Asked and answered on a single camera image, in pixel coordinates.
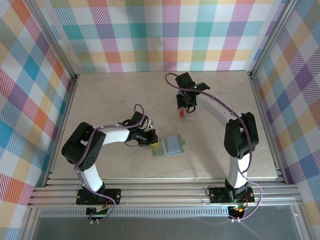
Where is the clear plastic card box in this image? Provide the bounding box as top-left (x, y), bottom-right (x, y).
top-left (175, 93), bottom-right (200, 123)

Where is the green leather card holder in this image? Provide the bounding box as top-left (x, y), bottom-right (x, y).
top-left (151, 134), bottom-right (186, 159)

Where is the aluminium side rail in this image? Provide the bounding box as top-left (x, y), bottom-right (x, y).
top-left (43, 73), bottom-right (81, 188)
top-left (249, 71), bottom-right (286, 185)

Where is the grey metal panel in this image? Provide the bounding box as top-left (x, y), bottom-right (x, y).
top-left (32, 216), bottom-right (301, 240)

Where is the perforated metal strip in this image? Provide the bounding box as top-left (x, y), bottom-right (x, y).
top-left (39, 209), bottom-right (232, 218)

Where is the orange light controller board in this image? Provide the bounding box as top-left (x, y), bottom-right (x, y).
top-left (228, 205), bottom-right (247, 218)

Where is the aluminium frame post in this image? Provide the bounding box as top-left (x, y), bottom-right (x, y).
top-left (29, 0), bottom-right (80, 85)
top-left (248, 0), bottom-right (298, 80)

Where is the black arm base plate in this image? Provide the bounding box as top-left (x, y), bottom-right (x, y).
top-left (76, 188), bottom-right (122, 206)
top-left (208, 187), bottom-right (255, 204)

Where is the aluminium rail frame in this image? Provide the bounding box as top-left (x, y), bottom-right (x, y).
top-left (27, 177), bottom-right (305, 208)

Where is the green terminal controller board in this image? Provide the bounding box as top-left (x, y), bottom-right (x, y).
top-left (86, 206), bottom-right (111, 218)

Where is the purple cable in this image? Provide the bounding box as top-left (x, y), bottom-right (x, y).
top-left (165, 72), bottom-right (263, 222)
top-left (74, 103), bottom-right (147, 223)

